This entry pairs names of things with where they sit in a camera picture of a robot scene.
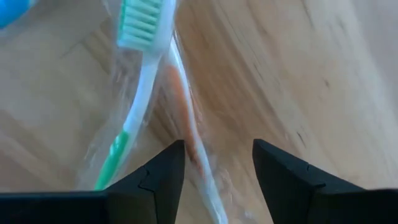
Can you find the packaged green toothbrush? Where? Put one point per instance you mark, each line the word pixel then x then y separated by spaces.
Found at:
pixel 140 93

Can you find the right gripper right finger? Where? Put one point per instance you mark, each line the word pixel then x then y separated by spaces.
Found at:
pixel 295 199

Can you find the packaged orange toothbrush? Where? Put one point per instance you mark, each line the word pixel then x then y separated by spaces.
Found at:
pixel 178 90

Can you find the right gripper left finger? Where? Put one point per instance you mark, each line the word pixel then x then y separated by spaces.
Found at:
pixel 140 202

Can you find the packaged blue toothbrush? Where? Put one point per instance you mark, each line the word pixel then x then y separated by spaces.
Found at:
pixel 12 11

